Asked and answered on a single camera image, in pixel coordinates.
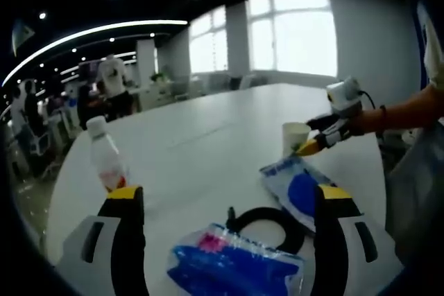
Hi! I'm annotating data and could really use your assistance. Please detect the person's white sleeve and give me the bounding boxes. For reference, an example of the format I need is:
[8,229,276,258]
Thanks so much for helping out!
[421,8,444,89]

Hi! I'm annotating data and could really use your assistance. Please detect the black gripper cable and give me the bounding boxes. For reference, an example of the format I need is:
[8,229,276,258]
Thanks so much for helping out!
[360,89,378,110]

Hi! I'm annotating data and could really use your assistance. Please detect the curved ceiling light strip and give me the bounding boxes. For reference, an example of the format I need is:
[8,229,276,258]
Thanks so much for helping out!
[1,20,189,87]

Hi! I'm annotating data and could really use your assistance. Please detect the blue tissue pack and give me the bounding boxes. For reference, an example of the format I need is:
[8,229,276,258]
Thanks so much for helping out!
[166,223,306,296]

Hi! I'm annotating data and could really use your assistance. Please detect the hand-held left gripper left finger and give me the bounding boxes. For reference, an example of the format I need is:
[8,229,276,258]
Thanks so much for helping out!
[57,185,150,296]

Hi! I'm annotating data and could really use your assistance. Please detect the black cable coil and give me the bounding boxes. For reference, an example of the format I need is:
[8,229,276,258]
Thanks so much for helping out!
[227,207,306,254]

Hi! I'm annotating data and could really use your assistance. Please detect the large window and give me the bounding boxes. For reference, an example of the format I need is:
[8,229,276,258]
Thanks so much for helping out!
[189,0,338,79]

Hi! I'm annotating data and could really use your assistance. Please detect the person's right hand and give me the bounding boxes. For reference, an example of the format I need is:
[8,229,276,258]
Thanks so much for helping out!
[348,108,384,137]

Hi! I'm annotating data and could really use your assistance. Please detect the blue sponge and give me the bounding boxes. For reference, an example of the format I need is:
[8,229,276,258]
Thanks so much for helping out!
[259,155,339,233]

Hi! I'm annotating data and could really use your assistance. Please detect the person's grey trousers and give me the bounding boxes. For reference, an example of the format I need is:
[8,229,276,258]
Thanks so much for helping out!
[384,125,444,265]

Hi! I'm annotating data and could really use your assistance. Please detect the clear water bottle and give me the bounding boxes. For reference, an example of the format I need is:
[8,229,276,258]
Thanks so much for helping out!
[85,116,129,193]

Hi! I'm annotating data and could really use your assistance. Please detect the white table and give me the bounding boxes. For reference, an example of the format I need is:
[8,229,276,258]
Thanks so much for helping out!
[46,82,388,296]

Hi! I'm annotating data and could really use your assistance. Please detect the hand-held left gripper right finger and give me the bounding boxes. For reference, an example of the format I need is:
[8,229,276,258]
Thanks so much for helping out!
[310,184,405,296]

